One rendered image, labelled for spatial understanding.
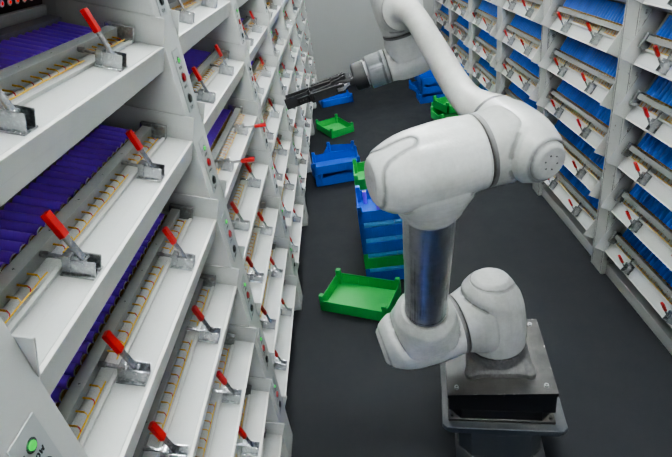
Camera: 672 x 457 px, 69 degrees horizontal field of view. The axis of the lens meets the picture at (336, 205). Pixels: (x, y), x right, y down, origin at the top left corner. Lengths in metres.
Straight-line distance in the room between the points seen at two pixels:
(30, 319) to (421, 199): 0.55
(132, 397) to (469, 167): 0.59
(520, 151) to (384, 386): 1.20
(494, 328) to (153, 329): 0.83
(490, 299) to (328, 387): 0.79
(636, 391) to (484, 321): 0.74
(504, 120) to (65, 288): 0.67
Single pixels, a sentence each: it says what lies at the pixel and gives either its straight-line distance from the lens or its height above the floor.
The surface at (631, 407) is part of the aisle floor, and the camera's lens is 1.87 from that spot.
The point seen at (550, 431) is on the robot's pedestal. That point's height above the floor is 0.20.
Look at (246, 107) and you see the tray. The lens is 1.74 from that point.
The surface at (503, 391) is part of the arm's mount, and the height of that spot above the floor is 0.31.
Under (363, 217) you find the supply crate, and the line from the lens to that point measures 2.05.
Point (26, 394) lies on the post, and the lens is 0.56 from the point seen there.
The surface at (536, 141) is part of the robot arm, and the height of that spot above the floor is 1.08.
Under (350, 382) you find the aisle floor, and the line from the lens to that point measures 1.86.
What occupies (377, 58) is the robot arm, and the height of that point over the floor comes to 1.10.
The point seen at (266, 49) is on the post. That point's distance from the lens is 2.40.
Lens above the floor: 1.40
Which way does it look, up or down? 29 degrees down
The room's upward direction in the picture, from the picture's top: 9 degrees counter-clockwise
